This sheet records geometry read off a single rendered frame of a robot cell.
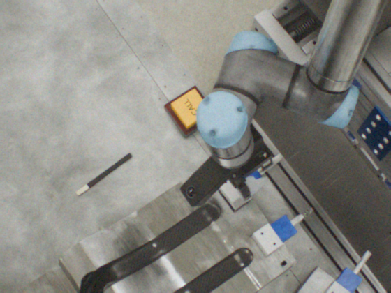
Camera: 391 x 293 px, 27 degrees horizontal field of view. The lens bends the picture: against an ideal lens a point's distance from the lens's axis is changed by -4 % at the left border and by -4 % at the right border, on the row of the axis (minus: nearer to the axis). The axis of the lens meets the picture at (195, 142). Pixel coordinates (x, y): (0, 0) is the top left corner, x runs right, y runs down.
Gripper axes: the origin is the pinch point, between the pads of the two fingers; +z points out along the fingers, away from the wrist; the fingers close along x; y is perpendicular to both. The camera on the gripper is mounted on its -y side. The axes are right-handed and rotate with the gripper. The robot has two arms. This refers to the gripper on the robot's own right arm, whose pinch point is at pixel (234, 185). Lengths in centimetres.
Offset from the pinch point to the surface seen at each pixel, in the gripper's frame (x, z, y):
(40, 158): 31.0, 5.7, -28.3
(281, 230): -11.1, 5.7, 2.5
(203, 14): 79, 89, 32
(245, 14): 72, 92, 43
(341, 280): -25.4, 11.9, 6.4
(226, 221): -3.3, 4.9, -4.9
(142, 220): 6.0, 2.4, -17.9
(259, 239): -10.4, 3.6, -2.1
